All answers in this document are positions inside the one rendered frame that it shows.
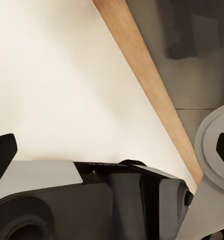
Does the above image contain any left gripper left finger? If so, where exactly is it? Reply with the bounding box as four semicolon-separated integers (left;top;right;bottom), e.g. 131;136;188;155
0;133;18;179

